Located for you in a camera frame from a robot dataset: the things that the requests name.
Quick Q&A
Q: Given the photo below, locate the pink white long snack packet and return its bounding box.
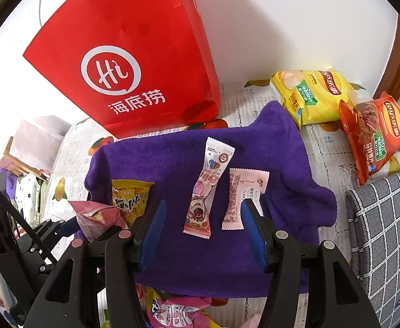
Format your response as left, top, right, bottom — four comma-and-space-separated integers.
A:
183, 137, 235, 239

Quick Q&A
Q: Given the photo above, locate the pink strawberry snack packet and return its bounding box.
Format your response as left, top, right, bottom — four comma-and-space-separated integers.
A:
136, 284, 219, 328

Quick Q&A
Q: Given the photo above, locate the yellow snack packet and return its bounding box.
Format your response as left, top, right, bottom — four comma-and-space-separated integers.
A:
112, 179, 154, 227

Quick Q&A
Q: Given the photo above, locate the pink triangular snack packet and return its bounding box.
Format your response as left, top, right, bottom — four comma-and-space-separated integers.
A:
69, 201, 128, 242

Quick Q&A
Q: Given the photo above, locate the wooden bed frame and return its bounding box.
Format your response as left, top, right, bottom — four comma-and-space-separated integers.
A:
0, 136, 49, 181

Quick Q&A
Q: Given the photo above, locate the yellow chips bag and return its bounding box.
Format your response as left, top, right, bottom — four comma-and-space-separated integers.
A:
270, 70, 357, 127

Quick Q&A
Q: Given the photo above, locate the grey checked folded cloth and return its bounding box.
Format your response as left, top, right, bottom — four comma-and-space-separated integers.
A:
345, 172, 400, 327

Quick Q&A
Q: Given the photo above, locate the pale pink snack packet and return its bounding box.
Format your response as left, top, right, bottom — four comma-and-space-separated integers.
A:
222, 168, 270, 230

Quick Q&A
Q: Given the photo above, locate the white plastic bag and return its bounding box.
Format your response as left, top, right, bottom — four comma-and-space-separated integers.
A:
10, 116, 71, 172

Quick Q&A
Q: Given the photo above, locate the red-orange chips bag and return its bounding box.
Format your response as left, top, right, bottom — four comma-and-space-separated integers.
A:
339, 92, 400, 185

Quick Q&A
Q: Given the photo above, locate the purple towel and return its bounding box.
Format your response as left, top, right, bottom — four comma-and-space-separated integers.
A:
84, 101, 337, 298

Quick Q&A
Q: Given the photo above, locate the red paper shopping bag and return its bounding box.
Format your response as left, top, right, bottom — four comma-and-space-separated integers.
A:
24, 0, 220, 139

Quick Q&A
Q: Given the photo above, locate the brown wooden door frame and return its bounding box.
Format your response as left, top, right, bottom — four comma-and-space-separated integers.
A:
373, 15, 400, 101

